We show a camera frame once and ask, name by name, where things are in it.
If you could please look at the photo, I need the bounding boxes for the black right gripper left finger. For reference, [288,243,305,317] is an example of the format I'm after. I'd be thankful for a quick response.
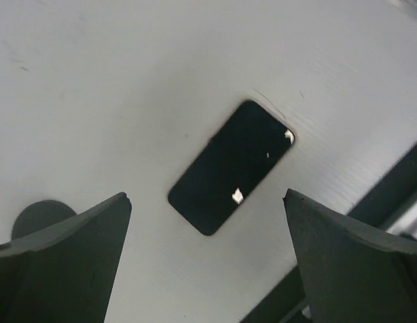
[0,192,132,322]

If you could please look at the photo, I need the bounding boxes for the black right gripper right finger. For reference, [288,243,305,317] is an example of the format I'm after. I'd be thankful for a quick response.
[283,189,417,322]

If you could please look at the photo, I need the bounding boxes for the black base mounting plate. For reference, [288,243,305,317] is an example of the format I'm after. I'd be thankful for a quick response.
[241,142,417,322]

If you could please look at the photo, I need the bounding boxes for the cream case smartphone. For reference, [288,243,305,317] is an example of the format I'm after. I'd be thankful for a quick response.
[167,100,295,236]

